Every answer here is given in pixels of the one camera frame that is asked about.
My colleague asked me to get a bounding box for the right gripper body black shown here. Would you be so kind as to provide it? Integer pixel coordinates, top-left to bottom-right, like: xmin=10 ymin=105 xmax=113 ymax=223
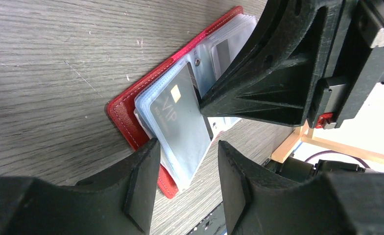
xmin=307 ymin=0 xmax=384 ymax=129

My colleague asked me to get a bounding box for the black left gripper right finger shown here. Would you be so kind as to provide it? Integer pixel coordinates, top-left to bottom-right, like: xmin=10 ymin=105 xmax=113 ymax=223
xmin=218 ymin=141 xmax=384 ymax=235

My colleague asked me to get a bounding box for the white magnetic stripe card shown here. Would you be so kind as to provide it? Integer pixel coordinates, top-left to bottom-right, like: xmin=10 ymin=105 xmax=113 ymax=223
xmin=211 ymin=40 xmax=231 ymax=80

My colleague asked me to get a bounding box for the red card holder wallet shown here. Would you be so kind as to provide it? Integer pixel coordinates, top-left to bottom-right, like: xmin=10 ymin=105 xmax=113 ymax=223
xmin=107 ymin=6 xmax=257 ymax=199

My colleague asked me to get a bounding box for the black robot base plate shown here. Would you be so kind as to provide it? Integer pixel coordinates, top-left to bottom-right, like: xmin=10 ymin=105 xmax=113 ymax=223
xmin=187 ymin=202 xmax=227 ymax=235

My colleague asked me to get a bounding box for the wooden frame rack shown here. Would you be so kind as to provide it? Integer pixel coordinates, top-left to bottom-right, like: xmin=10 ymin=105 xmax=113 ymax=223
xmin=271 ymin=123 xmax=384 ymax=165

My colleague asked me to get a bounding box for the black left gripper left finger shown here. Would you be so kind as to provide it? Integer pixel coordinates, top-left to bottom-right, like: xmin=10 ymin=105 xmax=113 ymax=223
xmin=0 ymin=139 xmax=161 ymax=235

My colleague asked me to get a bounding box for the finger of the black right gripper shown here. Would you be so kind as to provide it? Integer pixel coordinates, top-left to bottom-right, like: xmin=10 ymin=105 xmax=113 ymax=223
xmin=200 ymin=0 xmax=344 ymax=127

